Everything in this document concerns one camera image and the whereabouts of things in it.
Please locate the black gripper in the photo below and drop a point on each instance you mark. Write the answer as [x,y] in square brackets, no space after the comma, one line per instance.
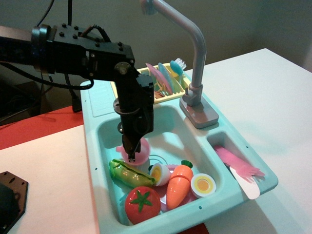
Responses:
[133,126]

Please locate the pink plastic cup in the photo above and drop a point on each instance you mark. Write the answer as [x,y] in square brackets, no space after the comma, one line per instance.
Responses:
[140,157]

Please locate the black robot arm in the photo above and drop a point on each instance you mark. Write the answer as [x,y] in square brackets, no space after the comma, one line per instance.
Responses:
[73,51]

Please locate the teal toy sink unit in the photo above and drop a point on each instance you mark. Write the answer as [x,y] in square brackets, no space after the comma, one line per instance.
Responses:
[173,139]

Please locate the green toy pea pod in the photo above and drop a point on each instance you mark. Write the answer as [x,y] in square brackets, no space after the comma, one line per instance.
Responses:
[130,175]

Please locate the toy egg half left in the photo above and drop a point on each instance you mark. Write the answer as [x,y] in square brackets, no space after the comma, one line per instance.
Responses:
[160,173]

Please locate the toy egg half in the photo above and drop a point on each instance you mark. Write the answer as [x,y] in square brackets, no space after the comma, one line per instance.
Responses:
[160,173]
[202,185]

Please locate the toy onion half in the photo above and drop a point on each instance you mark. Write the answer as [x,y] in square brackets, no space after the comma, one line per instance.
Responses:
[158,94]

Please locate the red toy tomato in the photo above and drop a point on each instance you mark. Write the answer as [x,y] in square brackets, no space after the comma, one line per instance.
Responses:
[142,203]

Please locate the orange toy carrot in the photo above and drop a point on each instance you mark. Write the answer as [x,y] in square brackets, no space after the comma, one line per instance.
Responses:
[179,184]

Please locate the yellow dish rack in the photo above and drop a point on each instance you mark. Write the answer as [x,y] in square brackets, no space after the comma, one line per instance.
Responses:
[175,93]

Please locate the grey toy faucet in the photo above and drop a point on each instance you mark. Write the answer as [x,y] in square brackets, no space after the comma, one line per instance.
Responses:
[193,104]

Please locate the pink plate in rack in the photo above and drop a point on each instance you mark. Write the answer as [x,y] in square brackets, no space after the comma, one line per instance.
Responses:
[160,77]

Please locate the blue plate in rack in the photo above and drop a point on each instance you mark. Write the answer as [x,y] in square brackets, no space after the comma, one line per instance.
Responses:
[167,77]

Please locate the toy egg half right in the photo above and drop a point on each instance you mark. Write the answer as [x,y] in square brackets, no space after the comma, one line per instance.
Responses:
[202,185]

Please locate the blue dish brush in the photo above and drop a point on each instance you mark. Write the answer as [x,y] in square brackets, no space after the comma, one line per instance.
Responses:
[178,65]

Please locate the pink toy fork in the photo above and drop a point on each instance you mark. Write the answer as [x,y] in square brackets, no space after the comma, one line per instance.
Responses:
[242,168]

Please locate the white toy knife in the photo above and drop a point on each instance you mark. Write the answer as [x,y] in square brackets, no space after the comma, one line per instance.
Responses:
[248,186]

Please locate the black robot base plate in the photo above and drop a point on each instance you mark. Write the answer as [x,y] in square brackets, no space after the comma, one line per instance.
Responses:
[13,198]

